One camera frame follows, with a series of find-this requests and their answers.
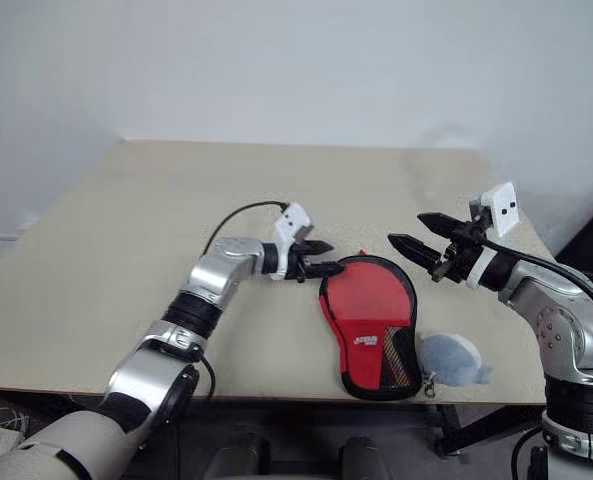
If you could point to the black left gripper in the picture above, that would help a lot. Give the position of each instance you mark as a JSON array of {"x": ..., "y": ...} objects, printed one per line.
[{"x": 298, "y": 265}]

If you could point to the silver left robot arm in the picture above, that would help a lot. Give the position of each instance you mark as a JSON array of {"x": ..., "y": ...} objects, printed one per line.
[{"x": 216, "y": 270}]

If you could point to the dark rounded shape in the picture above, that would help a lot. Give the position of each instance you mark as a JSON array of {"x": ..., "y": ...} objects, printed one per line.
[
  {"x": 361, "y": 460},
  {"x": 241, "y": 460}
]

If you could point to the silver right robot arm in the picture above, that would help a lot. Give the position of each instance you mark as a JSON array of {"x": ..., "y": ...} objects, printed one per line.
[{"x": 561, "y": 320}]

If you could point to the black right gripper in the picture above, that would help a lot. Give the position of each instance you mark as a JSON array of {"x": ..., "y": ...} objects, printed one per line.
[{"x": 458, "y": 260}]

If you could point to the black metal table leg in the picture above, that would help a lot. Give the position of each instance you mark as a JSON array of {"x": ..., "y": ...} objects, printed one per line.
[{"x": 476, "y": 432}]

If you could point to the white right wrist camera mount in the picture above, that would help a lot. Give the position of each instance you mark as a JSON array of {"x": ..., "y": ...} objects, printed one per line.
[{"x": 503, "y": 207}]

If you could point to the red black paddle case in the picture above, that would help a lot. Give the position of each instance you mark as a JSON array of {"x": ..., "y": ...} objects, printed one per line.
[{"x": 366, "y": 350}]

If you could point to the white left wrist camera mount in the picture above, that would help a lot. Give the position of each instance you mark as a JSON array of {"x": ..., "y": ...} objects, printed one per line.
[{"x": 293, "y": 220}]

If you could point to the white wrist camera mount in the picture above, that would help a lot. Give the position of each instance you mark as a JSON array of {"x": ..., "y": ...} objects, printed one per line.
[
  {"x": 293, "y": 220},
  {"x": 503, "y": 207}
]

